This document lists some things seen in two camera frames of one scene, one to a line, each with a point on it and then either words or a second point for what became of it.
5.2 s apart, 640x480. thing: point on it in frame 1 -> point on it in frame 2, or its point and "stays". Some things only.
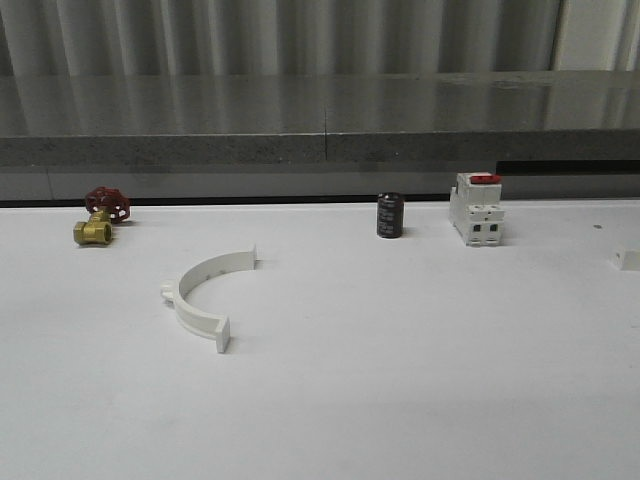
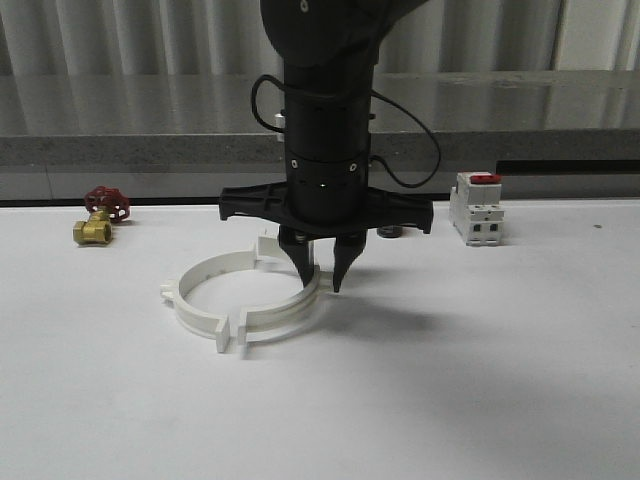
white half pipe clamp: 627,260 -> 255,323
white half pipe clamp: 205,324 stays
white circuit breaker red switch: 475,208 stays
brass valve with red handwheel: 105,206 stays
